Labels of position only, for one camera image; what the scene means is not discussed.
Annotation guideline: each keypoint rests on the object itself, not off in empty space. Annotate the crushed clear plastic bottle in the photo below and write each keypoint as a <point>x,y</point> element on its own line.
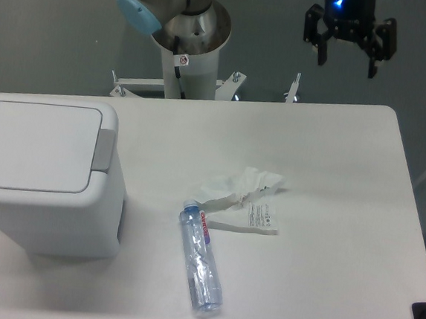
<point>202,274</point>

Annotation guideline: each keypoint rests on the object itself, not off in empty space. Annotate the crumpled white paper wrapper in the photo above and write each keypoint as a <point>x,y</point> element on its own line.
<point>241,203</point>

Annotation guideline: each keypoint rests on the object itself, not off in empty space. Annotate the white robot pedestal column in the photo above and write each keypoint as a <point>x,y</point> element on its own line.
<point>190,73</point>

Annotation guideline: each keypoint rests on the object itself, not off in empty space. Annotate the white pedestal base frame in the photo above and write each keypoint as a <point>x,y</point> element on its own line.
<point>225,89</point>

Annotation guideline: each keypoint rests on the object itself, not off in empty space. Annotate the grey lid push button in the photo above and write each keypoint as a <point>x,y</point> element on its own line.
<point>104,150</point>

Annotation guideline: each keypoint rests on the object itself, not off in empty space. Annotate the white plastic trash can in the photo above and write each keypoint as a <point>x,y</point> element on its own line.
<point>84,224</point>

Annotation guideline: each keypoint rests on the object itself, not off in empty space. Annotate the metal levelling foot bolt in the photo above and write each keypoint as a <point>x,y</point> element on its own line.
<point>292,95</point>

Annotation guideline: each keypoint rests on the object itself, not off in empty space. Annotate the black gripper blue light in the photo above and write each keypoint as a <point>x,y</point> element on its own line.
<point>352,21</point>

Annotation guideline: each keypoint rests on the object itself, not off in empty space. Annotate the white trash can lid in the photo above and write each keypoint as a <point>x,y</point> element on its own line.
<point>46,147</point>

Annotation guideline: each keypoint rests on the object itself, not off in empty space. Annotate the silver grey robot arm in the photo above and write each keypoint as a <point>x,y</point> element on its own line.
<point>201,26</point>

